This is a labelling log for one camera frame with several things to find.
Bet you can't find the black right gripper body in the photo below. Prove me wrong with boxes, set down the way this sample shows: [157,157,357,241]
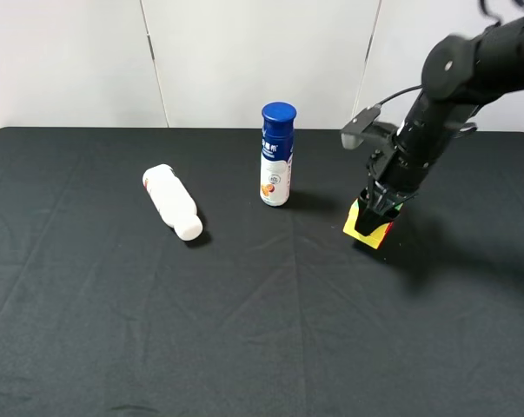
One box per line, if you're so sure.
[364,129,435,217]

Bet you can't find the colourful puzzle cube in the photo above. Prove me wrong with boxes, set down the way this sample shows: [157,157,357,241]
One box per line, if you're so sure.
[343,197,402,249]

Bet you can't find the black tablecloth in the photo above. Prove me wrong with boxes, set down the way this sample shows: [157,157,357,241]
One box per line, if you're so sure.
[0,128,524,416]

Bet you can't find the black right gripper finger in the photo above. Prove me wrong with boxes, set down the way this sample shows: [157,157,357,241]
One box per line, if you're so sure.
[355,204,395,236]

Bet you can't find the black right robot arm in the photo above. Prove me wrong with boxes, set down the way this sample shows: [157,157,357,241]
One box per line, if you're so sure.
[342,3,524,236]

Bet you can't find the blue capped yogurt bottle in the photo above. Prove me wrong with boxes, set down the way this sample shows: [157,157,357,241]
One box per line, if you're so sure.
[260,102,296,207]

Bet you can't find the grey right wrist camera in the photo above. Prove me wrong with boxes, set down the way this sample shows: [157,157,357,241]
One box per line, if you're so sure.
[341,104,397,150]

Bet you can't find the black right camera cable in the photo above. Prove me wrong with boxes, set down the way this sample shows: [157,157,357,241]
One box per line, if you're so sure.
[372,84,424,109]

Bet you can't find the white plastic bottle lying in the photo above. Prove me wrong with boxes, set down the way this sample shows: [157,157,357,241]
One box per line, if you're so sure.
[143,164,203,242]

